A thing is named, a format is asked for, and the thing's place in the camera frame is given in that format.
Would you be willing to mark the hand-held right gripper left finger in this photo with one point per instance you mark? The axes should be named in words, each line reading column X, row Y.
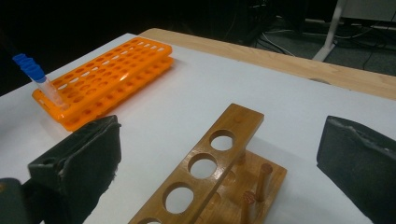
column 81, row 165

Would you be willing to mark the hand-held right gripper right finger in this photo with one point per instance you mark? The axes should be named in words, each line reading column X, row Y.
column 361, row 168

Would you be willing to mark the blue-capped test tube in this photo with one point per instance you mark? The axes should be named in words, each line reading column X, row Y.
column 22, row 60
column 39, row 75
column 32, row 68
column 18, row 57
column 27, row 64

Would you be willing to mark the orange plastic tube rack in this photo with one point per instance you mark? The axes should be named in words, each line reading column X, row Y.
column 118, row 71

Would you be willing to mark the wooden tube rack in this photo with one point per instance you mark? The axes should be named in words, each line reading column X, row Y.
column 218, row 124

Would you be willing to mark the white table sheet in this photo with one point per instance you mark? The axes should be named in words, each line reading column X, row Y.
column 249, row 93

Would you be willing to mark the white metal stand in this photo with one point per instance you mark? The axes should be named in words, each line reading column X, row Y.
column 333, row 28

